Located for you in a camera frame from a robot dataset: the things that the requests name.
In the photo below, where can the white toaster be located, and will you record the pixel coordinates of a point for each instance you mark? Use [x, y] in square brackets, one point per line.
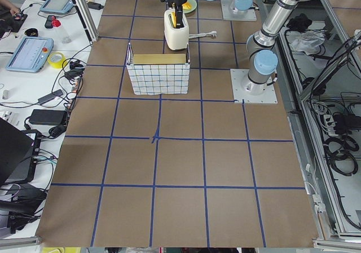
[177, 39]

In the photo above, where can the toast slice in toaster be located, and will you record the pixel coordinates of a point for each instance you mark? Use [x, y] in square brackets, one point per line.
[173, 18]

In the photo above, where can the triangular golden bread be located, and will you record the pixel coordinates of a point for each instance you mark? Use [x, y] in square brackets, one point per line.
[187, 6]

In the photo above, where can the light green plate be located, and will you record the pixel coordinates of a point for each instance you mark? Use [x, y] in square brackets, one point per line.
[194, 6]

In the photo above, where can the blue teach pendant far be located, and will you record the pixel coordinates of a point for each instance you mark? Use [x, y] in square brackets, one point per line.
[60, 7]

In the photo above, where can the blue teach pendant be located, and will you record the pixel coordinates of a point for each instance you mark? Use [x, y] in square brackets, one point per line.
[60, 7]
[30, 55]

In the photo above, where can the crumpled white cloth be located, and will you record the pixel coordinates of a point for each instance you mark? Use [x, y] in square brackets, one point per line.
[308, 42]

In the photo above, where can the red black tool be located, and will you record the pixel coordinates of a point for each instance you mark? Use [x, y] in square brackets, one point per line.
[52, 22]

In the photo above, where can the yellow tape roll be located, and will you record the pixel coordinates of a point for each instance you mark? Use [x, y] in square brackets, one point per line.
[57, 60]

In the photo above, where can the black bowl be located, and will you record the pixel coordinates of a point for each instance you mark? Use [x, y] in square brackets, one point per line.
[31, 32]

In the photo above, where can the blue teach pendant near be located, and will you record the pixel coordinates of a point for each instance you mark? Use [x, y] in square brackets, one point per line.
[30, 55]

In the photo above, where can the black power brick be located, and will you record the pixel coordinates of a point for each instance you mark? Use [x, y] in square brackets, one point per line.
[47, 117]

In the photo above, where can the black laptop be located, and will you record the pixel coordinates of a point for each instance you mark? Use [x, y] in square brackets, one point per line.
[18, 154]

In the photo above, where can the checkered wire basket with wood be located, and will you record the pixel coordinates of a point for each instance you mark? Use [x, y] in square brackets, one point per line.
[156, 74]

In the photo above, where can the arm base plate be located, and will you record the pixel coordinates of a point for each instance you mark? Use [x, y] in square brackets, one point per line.
[248, 15]
[247, 92]

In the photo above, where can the aluminium frame post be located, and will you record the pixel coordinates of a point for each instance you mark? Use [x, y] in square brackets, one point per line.
[86, 20]

